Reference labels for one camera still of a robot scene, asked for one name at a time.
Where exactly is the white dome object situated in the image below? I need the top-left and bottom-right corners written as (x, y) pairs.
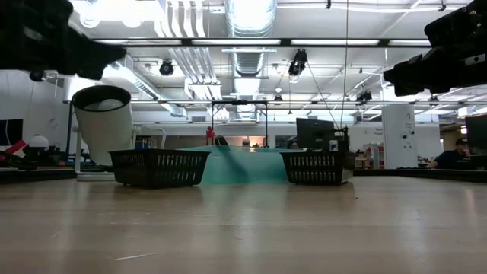
top-left (28, 134), bottom-right (50, 150)

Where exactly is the green translucent plastic bin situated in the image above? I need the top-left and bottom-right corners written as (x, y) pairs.
top-left (177, 145), bottom-right (305, 186)

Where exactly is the white cylindrical projector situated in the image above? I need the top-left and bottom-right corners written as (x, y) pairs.
top-left (71, 84), bottom-right (135, 182)

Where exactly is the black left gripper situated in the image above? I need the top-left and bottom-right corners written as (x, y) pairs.
top-left (0, 0), bottom-right (127, 83)

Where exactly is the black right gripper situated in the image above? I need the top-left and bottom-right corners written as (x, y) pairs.
top-left (383, 0), bottom-right (487, 97)

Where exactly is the black overhead camera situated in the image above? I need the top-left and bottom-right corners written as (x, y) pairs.
top-left (288, 48), bottom-right (309, 77)

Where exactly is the person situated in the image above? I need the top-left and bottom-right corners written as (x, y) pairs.
top-left (425, 137), bottom-right (473, 170)

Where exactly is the black background frame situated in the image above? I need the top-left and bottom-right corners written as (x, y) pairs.
top-left (211, 100), bottom-right (269, 148)

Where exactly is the black wall screen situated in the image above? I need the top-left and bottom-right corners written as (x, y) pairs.
top-left (0, 118), bottom-right (24, 148)

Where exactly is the overhead black light bar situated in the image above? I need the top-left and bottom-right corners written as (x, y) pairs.
top-left (93, 37), bottom-right (433, 48)

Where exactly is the black round hanging camera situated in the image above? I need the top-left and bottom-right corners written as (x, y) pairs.
top-left (158, 59), bottom-right (175, 77)

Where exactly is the black computer monitor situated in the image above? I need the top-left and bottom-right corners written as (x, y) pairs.
top-left (296, 117), bottom-right (336, 151)
top-left (464, 113), bottom-right (487, 155)

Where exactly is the black plastic slotted basket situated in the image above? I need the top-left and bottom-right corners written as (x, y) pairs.
top-left (108, 148), bottom-right (212, 190)
top-left (280, 150), bottom-right (358, 186)

